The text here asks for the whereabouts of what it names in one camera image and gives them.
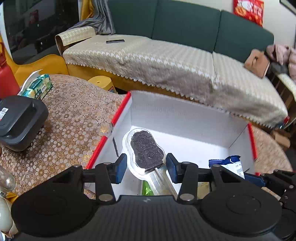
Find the red printed cushion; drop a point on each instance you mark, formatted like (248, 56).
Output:
(251, 10)

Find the pink jacket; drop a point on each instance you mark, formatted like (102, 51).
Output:
(282, 60)

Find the yellow stool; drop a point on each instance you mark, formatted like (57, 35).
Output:
(103, 82)

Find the grey curtain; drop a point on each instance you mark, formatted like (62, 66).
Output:
(96, 14)

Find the blue white snack packet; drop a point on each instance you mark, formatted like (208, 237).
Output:
(232, 163)

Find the cream snack packet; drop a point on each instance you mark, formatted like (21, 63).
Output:
(203, 189)

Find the beige handbag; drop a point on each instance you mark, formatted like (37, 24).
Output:
(257, 63)

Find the black electric grill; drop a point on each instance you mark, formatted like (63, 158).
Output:
(21, 119)

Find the red water bottle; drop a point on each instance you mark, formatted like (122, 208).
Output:
(8, 83)

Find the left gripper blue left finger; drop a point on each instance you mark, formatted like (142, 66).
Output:
(106, 175)

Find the brown cardboard box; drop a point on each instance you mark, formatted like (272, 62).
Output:
(282, 140)

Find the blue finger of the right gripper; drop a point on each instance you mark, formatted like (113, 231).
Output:
(256, 180)

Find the green snack packet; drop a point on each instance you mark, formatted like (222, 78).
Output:
(146, 189)

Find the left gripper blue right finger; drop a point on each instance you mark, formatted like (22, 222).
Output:
(185, 173)

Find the glass jar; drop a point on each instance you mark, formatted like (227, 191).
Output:
(7, 180)

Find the black remote on sofa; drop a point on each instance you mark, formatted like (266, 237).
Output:
(115, 41)

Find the tissue pack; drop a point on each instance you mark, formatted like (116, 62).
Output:
(36, 86)

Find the green sofa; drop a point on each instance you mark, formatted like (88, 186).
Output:
(189, 24)

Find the right framed picture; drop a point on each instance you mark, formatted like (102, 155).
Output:
(290, 4)

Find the red cardboard box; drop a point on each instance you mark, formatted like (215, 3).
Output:
(191, 132)

